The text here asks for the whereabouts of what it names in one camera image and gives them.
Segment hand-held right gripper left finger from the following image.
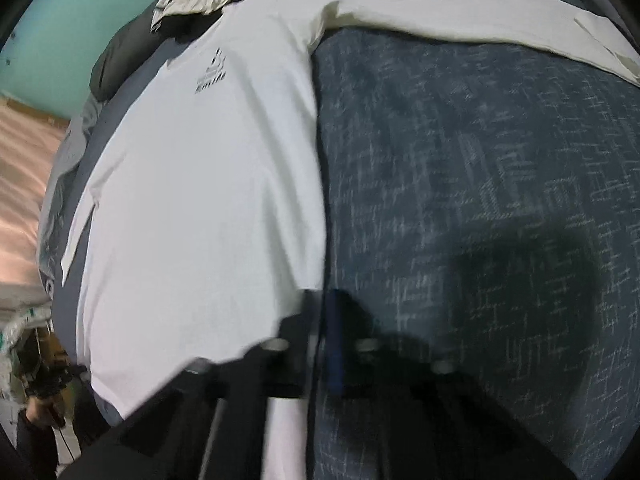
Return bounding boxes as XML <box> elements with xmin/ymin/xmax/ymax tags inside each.
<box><xmin>57</xmin><ymin>290</ymin><xmax>316</xmax><ymax>480</ymax></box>

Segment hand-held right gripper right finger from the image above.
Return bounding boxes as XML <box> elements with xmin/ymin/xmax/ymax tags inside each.
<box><xmin>325</xmin><ymin>290</ymin><xmax>576</xmax><ymax>480</ymax></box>

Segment white long-sleeve shirt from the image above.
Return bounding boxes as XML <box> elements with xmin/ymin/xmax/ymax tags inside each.
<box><xmin>60</xmin><ymin>0</ymin><xmax>640</xmax><ymax>480</ymax></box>

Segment person's left forearm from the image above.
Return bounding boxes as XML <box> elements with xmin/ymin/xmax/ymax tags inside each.
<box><xmin>15</xmin><ymin>410</ymin><xmax>58</xmax><ymax>480</ymax></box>

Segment person's left hand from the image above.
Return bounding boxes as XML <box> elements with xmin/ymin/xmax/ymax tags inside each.
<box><xmin>26</xmin><ymin>395</ymin><xmax>53</xmax><ymax>426</ymax></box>

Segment clear plastic bags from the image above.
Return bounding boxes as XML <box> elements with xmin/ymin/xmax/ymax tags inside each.
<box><xmin>0</xmin><ymin>310</ymin><xmax>51</xmax><ymax>401</ymax></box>

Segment pink curtain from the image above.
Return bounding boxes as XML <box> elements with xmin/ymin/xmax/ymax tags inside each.
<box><xmin>0</xmin><ymin>100</ymin><xmax>68</xmax><ymax>296</ymax></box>

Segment blue patterned bedspread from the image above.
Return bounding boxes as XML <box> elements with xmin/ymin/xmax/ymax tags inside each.
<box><xmin>37</xmin><ymin>0</ymin><xmax>640</xmax><ymax>480</ymax></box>

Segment light grey bed sheet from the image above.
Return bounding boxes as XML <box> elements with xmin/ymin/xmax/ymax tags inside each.
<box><xmin>37</xmin><ymin>95</ymin><xmax>106</xmax><ymax>301</ymax></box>

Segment dark grey rolled duvet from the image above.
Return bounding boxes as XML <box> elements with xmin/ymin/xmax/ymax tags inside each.
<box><xmin>90</xmin><ymin>10</ymin><xmax>201</xmax><ymax>106</ymax></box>

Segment wooden window frame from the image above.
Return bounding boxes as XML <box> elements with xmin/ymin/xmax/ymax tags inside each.
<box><xmin>0</xmin><ymin>87</ymin><xmax>71</xmax><ymax>121</ymax></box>

